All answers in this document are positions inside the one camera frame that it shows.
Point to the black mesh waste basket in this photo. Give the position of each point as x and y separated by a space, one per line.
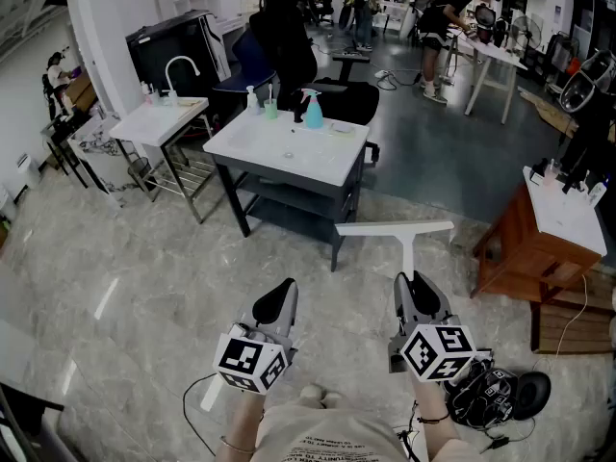
140 171

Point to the teal spray bottle pink head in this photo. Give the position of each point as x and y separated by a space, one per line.
314 113

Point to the person's left shoe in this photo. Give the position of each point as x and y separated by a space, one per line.
311 395

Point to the white power strip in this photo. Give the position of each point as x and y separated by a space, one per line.
382 72

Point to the pale soap dish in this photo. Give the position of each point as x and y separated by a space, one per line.
342 127

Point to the black stand with clear dome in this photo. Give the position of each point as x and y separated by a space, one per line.
589 113

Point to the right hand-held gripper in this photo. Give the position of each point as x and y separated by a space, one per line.
433 351

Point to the marble pattern cabinet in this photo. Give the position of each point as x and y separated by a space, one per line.
103 161

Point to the white curved faucet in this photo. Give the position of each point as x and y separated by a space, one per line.
173 65

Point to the pink toothbrush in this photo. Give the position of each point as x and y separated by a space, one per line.
270 92

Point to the person's beige printed shirt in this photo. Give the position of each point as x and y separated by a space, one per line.
332 436

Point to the person's shoe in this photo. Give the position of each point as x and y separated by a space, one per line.
335 400
311 395

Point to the white foam soap bottle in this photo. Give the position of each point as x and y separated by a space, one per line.
252 104

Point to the black metal side desk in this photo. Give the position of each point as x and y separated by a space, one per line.
62 137

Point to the small bottles by white faucet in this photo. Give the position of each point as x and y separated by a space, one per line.
146 95

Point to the black office chair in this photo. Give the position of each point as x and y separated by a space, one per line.
289 41

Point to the blue chair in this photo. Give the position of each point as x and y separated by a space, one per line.
250 60

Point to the large black appliance cabinet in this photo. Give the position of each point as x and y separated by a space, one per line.
183 41

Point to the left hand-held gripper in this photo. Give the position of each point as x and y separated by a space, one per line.
240 356

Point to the black round pad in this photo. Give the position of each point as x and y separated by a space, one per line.
531 395

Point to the white sink basin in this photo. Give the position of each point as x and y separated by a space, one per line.
269 149

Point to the green cup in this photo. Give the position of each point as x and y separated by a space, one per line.
271 110

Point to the white squeegee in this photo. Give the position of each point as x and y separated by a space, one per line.
394 228

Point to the small white sink with faucet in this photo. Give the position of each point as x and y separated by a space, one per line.
154 120

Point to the person's left forearm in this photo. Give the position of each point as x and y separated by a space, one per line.
240 417

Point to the wooden pallet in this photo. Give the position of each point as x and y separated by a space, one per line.
572 325

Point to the black standing fan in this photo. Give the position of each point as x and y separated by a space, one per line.
525 32

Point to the pink cup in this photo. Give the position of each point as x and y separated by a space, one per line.
551 173

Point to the person's right forearm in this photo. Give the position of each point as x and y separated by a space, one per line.
430 400

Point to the wooden cabinet white top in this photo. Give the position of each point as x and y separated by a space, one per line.
563 219

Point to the black faucet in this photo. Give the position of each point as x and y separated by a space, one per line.
299 109

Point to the white work table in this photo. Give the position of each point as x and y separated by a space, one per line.
500 56

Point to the person's right shoe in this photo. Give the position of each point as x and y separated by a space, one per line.
335 400

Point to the pile of black gear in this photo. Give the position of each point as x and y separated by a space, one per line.
481 395

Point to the black furniture edge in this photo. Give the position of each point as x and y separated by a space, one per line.
24 412

